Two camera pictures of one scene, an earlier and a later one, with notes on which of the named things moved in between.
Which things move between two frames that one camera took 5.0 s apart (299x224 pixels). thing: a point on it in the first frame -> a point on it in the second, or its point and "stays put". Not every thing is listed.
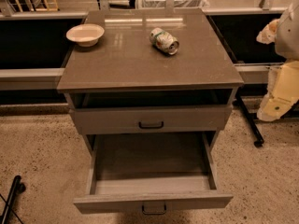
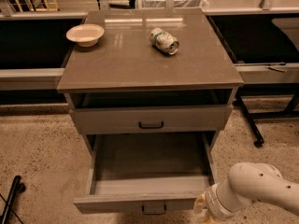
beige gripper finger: x=268 y=35 -> x=201 y=206
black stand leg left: x=18 y=188 stays put
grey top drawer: x=156 y=119 stays put
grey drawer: x=151 y=173 stays put
